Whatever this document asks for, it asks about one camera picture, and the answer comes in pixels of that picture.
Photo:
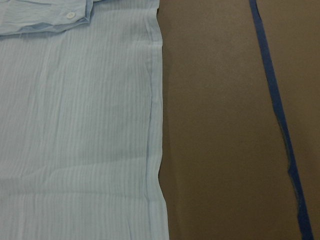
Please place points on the light blue button-up shirt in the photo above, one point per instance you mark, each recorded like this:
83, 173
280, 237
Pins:
81, 118

